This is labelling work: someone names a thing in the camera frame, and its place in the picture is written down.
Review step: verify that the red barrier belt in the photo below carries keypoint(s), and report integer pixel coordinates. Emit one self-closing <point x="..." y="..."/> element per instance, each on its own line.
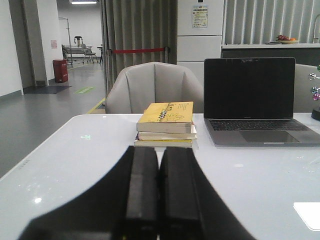
<point x="145" y="50"/>

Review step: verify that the white refrigerator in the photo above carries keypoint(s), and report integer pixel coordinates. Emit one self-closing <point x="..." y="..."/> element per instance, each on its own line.
<point x="199" y="33"/>

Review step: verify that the grey kitchen counter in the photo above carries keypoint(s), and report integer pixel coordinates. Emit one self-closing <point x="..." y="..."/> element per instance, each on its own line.
<point x="304" y="53"/>

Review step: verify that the top yellow book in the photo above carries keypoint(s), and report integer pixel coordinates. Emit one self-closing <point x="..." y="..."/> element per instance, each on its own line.
<point x="167" y="117"/>

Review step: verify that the fruit bowl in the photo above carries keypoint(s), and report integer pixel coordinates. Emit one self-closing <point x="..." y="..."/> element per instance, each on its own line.
<point x="283" y="39"/>

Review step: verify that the left grey armchair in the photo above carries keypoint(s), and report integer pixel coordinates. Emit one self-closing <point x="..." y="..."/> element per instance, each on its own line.
<point x="137" y="86"/>

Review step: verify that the middle cream book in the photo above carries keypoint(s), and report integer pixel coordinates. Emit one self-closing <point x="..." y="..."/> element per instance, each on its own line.
<point x="146" y="136"/>

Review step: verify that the white card on table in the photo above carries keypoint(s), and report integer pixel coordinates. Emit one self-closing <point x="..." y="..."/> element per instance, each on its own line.
<point x="309" y="212"/>

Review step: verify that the dark grey laptop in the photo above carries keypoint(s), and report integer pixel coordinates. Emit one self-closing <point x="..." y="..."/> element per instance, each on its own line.
<point x="250" y="102"/>

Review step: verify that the right grey armchair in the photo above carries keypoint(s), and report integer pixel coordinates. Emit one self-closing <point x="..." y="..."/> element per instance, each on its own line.
<point x="303" y="97"/>

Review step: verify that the yellow book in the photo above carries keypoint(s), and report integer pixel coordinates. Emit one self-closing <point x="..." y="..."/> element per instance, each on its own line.
<point x="163" y="143"/>
<point x="167" y="117"/>

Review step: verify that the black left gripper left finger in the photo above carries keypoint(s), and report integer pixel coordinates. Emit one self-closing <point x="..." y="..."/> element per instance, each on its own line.
<point x="122" y="205"/>

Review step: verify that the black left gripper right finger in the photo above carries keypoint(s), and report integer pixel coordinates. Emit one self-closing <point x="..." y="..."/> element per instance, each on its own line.
<point x="190" y="208"/>

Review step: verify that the ferris wheel desk toy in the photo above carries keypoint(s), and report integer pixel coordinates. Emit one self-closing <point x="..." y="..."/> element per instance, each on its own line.
<point x="315" y="114"/>

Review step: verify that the red trash bin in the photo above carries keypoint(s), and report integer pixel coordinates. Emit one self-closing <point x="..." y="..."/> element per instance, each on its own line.
<point x="60" y="70"/>

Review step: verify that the grey armchair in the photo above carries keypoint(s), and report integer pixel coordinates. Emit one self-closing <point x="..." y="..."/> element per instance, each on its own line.
<point x="303" y="97"/>
<point x="137" y="86"/>

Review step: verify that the bottom yellow book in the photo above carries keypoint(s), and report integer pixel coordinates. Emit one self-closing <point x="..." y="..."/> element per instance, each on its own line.
<point x="163" y="143"/>

